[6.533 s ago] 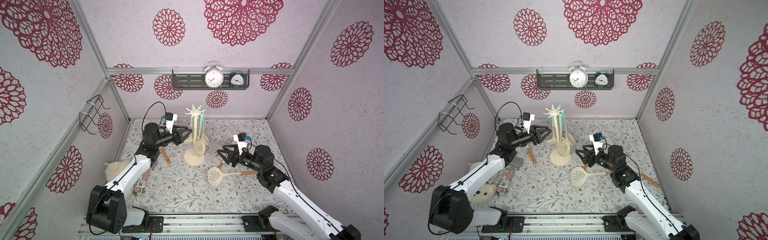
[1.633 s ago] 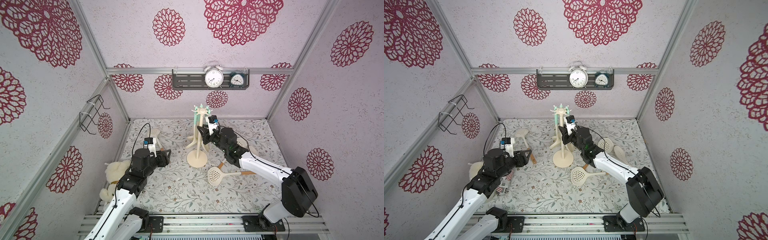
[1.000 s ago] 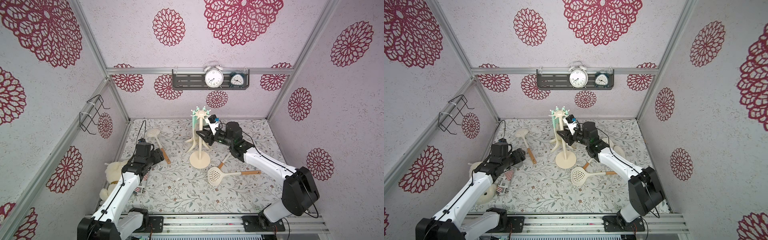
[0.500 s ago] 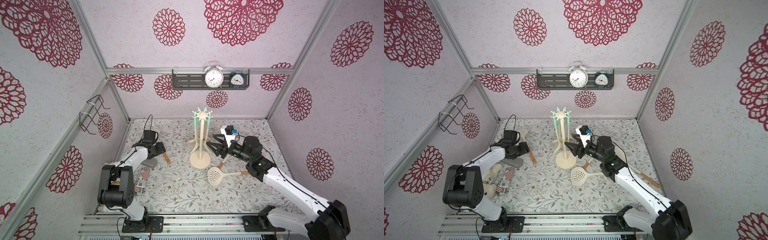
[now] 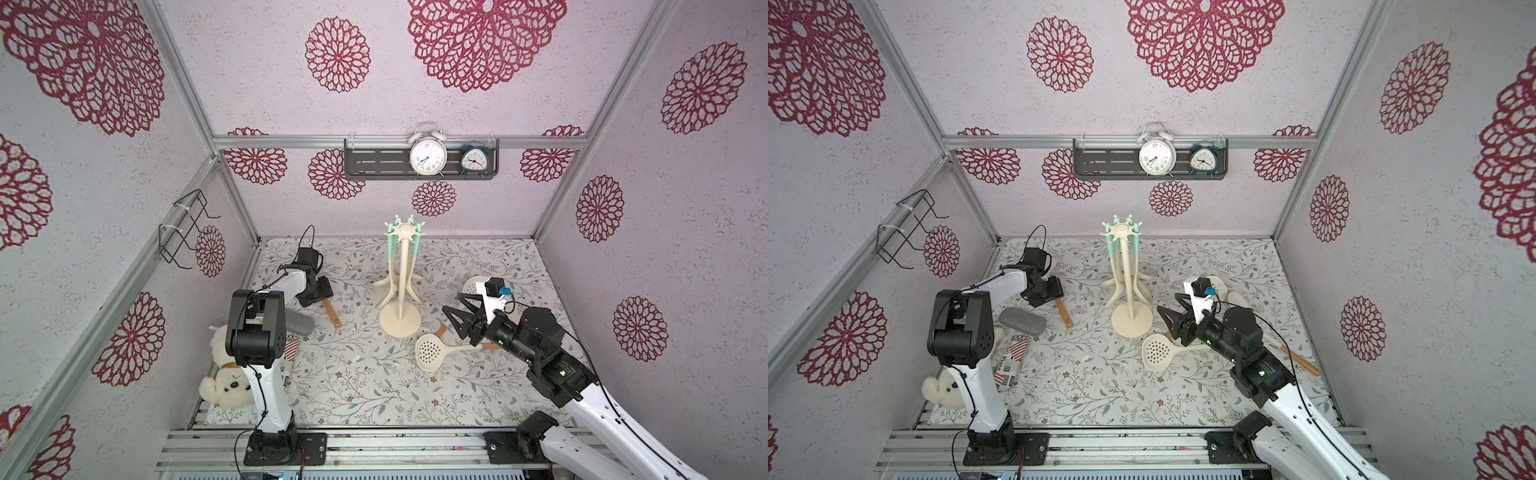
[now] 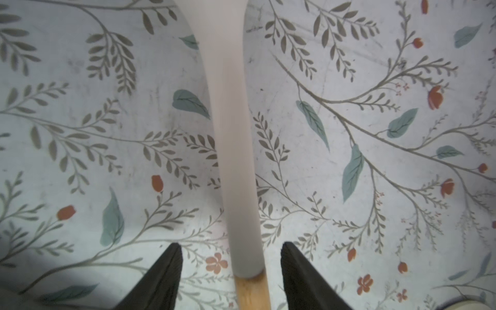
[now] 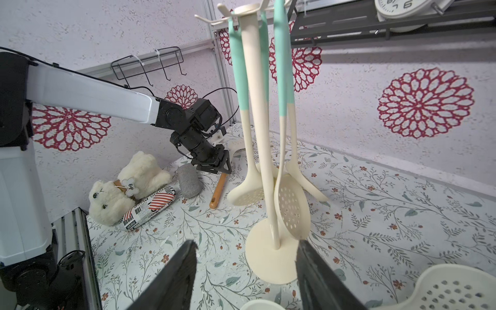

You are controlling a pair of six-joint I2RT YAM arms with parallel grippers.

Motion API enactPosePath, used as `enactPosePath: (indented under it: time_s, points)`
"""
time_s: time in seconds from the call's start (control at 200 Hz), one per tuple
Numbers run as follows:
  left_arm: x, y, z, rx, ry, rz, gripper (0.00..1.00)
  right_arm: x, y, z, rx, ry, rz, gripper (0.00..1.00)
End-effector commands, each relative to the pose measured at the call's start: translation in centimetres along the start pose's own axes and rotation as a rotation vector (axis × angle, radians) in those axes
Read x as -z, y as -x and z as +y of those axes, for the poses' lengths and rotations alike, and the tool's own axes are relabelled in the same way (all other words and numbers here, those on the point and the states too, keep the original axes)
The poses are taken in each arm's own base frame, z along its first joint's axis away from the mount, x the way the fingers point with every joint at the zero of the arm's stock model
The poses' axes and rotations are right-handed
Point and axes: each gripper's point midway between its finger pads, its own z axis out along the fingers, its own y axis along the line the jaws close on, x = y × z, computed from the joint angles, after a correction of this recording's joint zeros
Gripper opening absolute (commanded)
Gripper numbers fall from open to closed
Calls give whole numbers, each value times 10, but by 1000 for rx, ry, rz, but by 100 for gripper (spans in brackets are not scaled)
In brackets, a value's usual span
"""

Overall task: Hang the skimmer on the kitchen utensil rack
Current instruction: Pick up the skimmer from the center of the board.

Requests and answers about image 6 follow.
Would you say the lone skimmer orange handle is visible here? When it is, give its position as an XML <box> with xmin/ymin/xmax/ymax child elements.
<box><xmin>177</xmin><ymin>1</ymin><xmax>271</xmax><ymax>309</ymax></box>

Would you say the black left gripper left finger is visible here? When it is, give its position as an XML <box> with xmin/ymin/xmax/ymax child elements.
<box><xmin>114</xmin><ymin>243</ymin><xmax>183</xmax><ymax>310</ymax></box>

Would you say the cream utensil rack stand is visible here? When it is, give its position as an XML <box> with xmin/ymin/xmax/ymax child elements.
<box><xmin>437</xmin><ymin>297</ymin><xmax>493</xmax><ymax>310</ymax></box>

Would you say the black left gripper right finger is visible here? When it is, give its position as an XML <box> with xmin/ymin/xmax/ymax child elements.
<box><xmin>280</xmin><ymin>242</ymin><xmax>351</xmax><ymax>310</ymax></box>

